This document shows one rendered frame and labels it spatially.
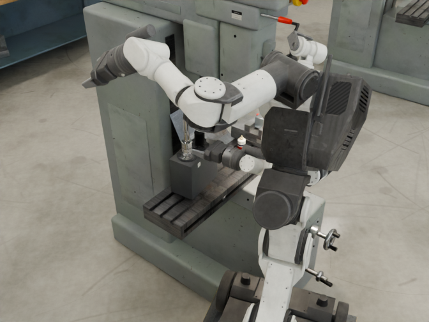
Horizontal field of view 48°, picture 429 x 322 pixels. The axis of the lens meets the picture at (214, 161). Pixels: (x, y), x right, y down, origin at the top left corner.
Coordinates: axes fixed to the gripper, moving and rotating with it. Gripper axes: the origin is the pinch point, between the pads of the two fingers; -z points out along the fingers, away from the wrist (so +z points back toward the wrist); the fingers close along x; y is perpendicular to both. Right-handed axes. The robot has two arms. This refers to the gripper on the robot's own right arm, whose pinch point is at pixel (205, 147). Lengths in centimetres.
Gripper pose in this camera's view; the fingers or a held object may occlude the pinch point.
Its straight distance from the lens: 206.0
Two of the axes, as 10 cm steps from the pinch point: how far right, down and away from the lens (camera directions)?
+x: -5.6, 4.9, -6.7
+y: 0.1, 8.1, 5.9
